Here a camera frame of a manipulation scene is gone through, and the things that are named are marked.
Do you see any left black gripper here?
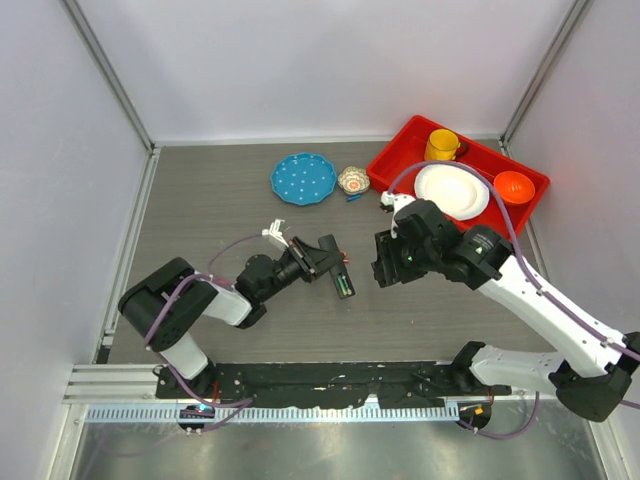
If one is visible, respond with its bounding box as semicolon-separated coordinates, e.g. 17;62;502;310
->
259;237;344;303

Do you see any black remote control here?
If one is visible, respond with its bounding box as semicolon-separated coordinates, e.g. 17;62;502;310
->
318;234;356;300

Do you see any green battery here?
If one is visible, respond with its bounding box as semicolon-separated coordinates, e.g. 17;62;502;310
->
337;274;349;297

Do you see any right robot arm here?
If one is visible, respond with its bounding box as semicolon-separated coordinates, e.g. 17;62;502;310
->
372;193;639;422

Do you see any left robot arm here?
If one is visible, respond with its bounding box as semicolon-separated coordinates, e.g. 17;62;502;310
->
118;231;344;399

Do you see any white paper plate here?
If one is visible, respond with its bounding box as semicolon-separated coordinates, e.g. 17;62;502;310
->
414;164;490;221

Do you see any blue dotted plate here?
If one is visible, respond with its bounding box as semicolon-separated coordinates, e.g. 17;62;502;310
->
270;152;337;207

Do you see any small floral dish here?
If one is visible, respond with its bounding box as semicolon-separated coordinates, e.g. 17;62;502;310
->
337;166;371;195

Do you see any red plastic bin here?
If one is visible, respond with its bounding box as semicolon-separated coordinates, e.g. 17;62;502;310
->
367;115;550;238

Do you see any yellow mug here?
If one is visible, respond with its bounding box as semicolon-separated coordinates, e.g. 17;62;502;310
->
424;128;469;161

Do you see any orange bowl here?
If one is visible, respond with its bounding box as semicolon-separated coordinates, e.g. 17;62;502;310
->
493;171;536;205

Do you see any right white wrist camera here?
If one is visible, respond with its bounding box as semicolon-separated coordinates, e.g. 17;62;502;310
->
380;191;416;239

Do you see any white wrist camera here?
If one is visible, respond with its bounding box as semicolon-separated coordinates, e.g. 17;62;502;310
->
380;191;416;239
261;218;289;251

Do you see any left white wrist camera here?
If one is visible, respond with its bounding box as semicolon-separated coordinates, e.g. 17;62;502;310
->
261;218;289;251

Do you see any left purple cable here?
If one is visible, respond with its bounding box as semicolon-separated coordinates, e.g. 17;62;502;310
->
143;233;254;434

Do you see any purple cable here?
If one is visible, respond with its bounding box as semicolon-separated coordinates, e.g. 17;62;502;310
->
143;233;254;434
387;160;640;440

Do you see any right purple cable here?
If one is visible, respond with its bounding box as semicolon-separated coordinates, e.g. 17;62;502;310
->
387;160;640;440

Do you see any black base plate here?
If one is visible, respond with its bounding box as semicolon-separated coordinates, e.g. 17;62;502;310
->
186;361;511;410

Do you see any perforated cable tray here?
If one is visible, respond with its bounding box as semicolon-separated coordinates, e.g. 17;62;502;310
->
85;402;459;424

